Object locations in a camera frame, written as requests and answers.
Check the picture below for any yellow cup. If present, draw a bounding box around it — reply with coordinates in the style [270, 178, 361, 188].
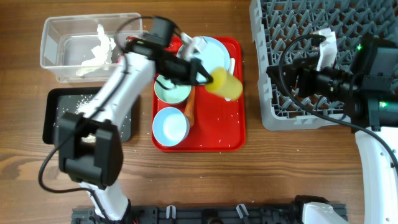
[205, 67, 243, 100]

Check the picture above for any blue bowl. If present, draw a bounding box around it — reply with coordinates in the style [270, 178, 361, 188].
[152, 107, 190, 147]

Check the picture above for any white rice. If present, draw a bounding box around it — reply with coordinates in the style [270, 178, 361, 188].
[53, 94, 132, 143]

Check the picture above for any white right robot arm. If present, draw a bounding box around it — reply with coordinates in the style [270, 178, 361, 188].
[268, 32, 397, 223]

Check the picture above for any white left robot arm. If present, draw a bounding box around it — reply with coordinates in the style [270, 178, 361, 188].
[56, 17, 213, 223]

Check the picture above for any clear plastic waste bin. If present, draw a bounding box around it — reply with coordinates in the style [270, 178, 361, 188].
[40, 12, 144, 83]

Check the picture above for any black waste tray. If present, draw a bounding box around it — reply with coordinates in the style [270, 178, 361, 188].
[42, 86, 141, 144]

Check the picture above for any light blue plate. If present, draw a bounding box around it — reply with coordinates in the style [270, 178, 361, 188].
[177, 36, 230, 82]

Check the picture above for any green bowl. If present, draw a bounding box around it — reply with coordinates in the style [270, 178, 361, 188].
[154, 75, 192, 105]

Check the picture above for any white plastic spoon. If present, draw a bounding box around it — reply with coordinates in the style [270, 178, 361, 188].
[226, 58, 236, 95]

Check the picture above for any orange carrot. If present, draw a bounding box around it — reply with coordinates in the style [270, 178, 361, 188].
[184, 86, 195, 127]

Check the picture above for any red snack wrapper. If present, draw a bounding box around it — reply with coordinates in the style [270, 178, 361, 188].
[118, 36, 137, 62]

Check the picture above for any red serving tray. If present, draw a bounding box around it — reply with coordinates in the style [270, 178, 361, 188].
[151, 37, 246, 153]

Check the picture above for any white crumpled tissue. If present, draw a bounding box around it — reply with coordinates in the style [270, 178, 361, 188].
[76, 24, 116, 77]

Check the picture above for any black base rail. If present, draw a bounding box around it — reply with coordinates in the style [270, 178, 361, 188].
[71, 204, 290, 224]

